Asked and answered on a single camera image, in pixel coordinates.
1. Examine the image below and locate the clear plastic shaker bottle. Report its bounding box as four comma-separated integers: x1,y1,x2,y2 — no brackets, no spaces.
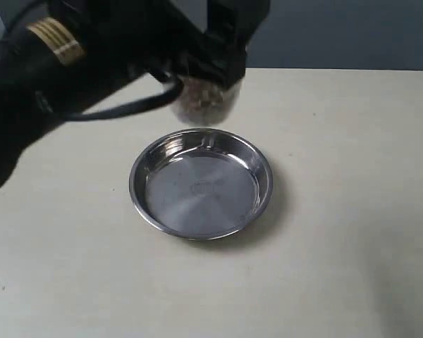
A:
171,77,243,127

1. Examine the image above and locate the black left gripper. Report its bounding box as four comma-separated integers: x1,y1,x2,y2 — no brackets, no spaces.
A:
48,0,271,87

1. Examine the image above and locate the round stainless steel plate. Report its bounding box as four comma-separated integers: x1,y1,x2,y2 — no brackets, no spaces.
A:
128,128,274,241

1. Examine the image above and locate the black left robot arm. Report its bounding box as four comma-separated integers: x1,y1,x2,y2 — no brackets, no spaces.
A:
0,1,270,188

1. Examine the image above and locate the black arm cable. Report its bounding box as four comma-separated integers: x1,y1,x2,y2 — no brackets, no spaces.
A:
61,70,186,123

